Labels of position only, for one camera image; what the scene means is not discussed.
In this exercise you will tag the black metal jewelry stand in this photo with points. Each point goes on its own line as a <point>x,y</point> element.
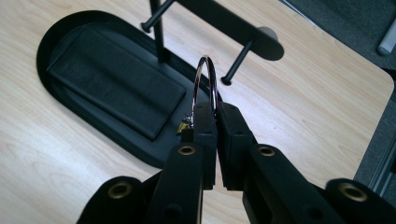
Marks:
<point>140,149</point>

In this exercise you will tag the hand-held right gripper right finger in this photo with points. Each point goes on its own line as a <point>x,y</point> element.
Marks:
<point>236,149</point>

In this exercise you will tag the grey metal tube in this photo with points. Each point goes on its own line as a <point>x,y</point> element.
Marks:
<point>387,39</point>

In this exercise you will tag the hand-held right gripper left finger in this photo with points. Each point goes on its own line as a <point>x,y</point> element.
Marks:
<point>205,146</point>

